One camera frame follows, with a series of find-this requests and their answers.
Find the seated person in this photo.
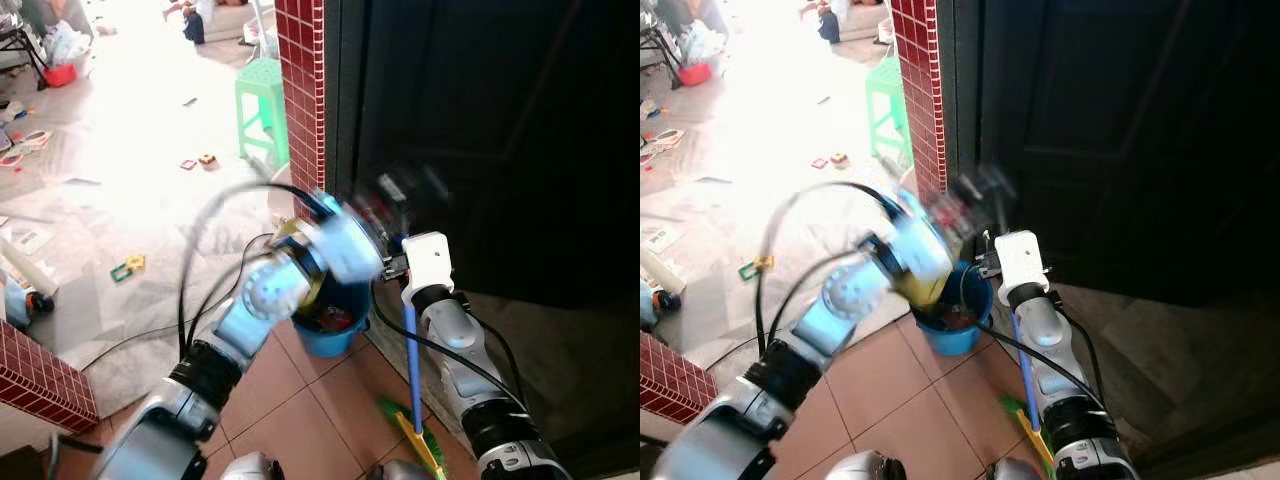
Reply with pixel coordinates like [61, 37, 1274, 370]
[798, 0, 853, 45]
[163, 0, 217, 47]

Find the blue plastic bucket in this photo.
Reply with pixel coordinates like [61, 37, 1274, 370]
[914, 262, 995, 357]
[292, 278, 373, 359]

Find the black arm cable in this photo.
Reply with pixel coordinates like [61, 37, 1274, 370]
[80, 181, 323, 373]
[715, 180, 901, 371]
[960, 265, 1109, 409]
[368, 278, 531, 411]

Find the green plastic stool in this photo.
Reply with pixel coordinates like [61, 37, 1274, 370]
[235, 57, 292, 167]
[865, 57, 914, 167]

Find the silver robot left leg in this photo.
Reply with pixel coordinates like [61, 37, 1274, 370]
[824, 449, 907, 480]
[218, 451, 287, 480]

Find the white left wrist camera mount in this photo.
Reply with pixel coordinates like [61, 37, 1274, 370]
[315, 205, 387, 285]
[893, 205, 956, 284]

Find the blue white toy vehicle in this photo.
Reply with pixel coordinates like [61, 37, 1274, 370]
[0, 262, 58, 333]
[640, 262, 687, 331]

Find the red tiled low wall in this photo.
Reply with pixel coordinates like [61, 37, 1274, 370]
[640, 332, 702, 427]
[0, 320, 100, 434]

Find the white paper booklet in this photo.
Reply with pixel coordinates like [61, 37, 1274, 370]
[645, 224, 693, 254]
[0, 224, 57, 257]

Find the red tiled pillar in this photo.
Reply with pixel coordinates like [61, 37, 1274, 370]
[889, 0, 948, 198]
[274, 0, 327, 219]

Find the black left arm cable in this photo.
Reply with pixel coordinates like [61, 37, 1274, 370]
[715, 180, 901, 371]
[80, 181, 323, 373]

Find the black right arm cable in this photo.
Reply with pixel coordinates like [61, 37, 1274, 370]
[368, 278, 531, 411]
[960, 265, 1109, 409]

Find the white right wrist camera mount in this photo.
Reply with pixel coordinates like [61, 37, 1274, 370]
[400, 231, 454, 293]
[995, 229, 1050, 291]

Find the blue-handled green yellow broom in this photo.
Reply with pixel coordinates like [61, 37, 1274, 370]
[1002, 305, 1058, 480]
[376, 298, 449, 480]

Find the black metal frame stand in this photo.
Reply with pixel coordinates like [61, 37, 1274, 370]
[640, 18, 683, 91]
[0, 22, 49, 93]

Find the white plastic bag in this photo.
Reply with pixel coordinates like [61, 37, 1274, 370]
[678, 20, 728, 65]
[44, 20, 93, 67]

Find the dark wooden door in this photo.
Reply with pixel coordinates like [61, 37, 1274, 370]
[352, 0, 641, 313]
[978, 0, 1280, 306]

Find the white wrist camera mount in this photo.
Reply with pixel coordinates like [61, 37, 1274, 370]
[315, 205, 387, 285]
[400, 231, 454, 293]
[995, 229, 1050, 291]
[893, 205, 956, 284]

